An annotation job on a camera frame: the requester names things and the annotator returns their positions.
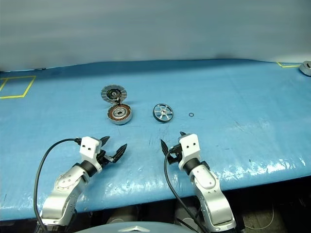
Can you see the grey robot torso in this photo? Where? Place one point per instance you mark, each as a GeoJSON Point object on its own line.
{"type": "Point", "coordinates": [136, 228]}

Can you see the dark rounded shape under table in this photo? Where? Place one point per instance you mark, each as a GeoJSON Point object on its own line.
{"type": "Point", "coordinates": [121, 214]}
{"type": "Point", "coordinates": [188, 213]}

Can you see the small black clip table edge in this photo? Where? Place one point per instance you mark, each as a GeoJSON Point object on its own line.
{"type": "Point", "coordinates": [40, 69]}

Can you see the round silver metal disc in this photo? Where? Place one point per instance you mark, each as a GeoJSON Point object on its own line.
{"type": "Point", "coordinates": [113, 94]}

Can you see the grey tape roll far corner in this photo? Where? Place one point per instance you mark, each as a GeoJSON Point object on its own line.
{"type": "Point", "coordinates": [306, 68]}

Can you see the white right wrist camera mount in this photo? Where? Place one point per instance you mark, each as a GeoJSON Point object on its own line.
{"type": "Point", "coordinates": [190, 145]}

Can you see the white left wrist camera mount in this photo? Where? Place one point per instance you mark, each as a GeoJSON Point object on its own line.
{"type": "Point", "coordinates": [88, 148]}

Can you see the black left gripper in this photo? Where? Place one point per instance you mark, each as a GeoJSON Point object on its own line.
{"type": "Point", "coordinates": [102, 159]}

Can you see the blue plastic table cover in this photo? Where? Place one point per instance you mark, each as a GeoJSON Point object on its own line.
{"type": "Point", "coordinates": [218, 102]}

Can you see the silver spoked rotor wheel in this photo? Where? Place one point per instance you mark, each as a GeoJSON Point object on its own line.
{"type": "Point", "coordinates": [164, 113]}

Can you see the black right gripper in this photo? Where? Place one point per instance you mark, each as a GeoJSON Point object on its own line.
{"type": "Point", "coordinates": [176, 153]}

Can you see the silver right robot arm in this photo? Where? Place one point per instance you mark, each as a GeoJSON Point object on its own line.
{"type": "Point", "coordinates": [209, 189]}

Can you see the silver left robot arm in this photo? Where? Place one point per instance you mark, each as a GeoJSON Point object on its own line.
{"type": "Point", "coordinates": [65, 187]}

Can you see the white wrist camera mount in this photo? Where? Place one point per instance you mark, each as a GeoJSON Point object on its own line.
{"type": "Point", "coordinates": [190, 145]}
{"type": "Point", "coordinates": [88, 148]}

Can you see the silver motor housing copper windings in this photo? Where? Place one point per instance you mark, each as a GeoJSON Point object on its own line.
{"type": "Point", "coordinates": [120, 116]}

